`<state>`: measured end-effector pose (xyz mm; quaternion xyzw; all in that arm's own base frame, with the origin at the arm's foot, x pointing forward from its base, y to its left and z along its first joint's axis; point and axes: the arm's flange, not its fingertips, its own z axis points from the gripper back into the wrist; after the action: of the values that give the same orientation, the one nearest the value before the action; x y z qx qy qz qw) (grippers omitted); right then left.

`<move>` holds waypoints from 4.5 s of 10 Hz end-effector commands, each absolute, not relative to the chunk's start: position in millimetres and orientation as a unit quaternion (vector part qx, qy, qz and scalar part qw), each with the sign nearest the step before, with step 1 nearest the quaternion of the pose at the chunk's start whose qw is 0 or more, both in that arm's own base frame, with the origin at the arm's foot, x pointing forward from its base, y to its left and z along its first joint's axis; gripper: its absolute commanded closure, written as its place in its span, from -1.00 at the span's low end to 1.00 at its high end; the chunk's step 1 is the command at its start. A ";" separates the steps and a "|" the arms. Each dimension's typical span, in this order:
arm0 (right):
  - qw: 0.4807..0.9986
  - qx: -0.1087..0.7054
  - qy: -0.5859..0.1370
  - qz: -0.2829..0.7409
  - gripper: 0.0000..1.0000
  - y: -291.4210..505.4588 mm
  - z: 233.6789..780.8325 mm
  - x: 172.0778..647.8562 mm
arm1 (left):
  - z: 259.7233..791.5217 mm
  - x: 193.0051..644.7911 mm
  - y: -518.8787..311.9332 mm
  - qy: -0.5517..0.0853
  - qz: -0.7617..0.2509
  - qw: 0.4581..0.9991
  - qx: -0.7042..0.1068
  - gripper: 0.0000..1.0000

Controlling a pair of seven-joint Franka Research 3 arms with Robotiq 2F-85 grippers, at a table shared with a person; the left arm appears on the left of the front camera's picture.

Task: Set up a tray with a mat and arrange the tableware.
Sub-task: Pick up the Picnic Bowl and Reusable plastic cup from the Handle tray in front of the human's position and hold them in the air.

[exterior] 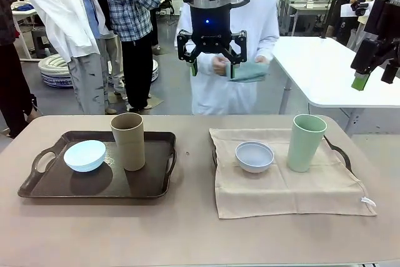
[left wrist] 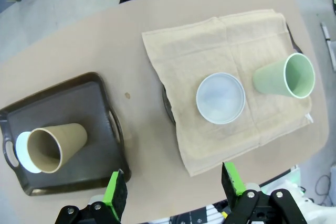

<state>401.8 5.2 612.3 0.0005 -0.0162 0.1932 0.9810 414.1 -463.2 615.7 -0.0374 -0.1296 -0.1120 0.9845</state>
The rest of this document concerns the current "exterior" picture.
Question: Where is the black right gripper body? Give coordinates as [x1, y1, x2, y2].
[364, 0, 400, 61]

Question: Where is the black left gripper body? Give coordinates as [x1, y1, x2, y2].
[190, 6, 234, 58]

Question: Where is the green cloth mat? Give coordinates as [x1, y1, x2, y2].
[227, 61, 271, 83]

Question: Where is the mint green tall cup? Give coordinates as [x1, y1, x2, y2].
[286, 114, 328, 173]

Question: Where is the tan tall cup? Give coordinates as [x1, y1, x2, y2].
[109, 112, 146, 172]

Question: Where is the grey blue bowl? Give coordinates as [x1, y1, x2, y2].
[234, 141, 276, 174]

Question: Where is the light blue bowl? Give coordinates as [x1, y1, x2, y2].
[63, 140, 107, 173]

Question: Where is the beige cloth mat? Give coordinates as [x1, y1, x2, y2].
[208, 128, 378, 220]

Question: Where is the person's right forearm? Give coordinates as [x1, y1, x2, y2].
[195, 51, 219, 74]

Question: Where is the person's left forearm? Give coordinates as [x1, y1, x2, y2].
[262, 32, 281, 61]

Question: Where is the dark brown serving tray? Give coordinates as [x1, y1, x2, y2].
[211, 134, 353, 176]
[17, 130, 178, 199]

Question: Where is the person's right hand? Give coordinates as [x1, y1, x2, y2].
[211, 55, 231, 77]

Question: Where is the white side table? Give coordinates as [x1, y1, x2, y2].
[271, 36, 400, 138]

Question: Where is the black office chair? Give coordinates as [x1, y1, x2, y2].
[159, 0, 175, 19]

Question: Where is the person in white hoodie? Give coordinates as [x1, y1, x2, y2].
[174, 0, 281, 116]

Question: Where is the person in plaid shirt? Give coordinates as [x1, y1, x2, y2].
[102, 0, 163, 111]

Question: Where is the grey background workbench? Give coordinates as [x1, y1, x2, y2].
[281, 0, 332, 36]

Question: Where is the white blue round floor base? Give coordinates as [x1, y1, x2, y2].
[37, 53, 162, 89]

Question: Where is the grey plastic stool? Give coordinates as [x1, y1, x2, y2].
[30, 28, 53, 60]

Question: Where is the white background table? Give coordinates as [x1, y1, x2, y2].
[11, 1, 37, 61]

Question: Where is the person in dark clothes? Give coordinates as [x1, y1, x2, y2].
[0, 0, 43, 139]

